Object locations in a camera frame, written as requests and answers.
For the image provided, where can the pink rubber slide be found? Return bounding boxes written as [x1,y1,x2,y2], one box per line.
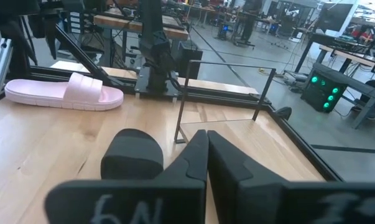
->
[4,72,124,112]

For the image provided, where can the black rubber slide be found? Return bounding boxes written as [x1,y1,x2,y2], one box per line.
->
[100,128,165,180]

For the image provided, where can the black monitor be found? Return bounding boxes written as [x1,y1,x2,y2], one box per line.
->
[317,2,353,32]

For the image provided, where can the wooden background workbench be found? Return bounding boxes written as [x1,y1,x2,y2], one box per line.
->
[93,7,190,42]

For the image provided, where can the black computer tower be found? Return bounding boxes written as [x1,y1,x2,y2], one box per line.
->
[177,42,203,79]

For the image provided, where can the wooden shelf with black frame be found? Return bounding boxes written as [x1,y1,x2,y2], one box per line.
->
[174,59,326,183]

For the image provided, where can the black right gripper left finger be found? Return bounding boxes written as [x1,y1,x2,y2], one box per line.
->
[155,129,210,187]

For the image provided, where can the small black rounded object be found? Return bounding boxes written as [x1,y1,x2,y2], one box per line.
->
[274,106,293,121]

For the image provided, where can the black rig frame strut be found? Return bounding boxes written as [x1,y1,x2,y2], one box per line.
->
[0,0,126,88]

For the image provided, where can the person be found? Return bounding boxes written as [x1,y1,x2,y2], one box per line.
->
[240,0,263,44]

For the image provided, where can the computer with green lights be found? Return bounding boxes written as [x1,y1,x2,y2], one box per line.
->
[300,71,347,113]

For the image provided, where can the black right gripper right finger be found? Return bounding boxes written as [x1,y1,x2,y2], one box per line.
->
[207,129,287,224]

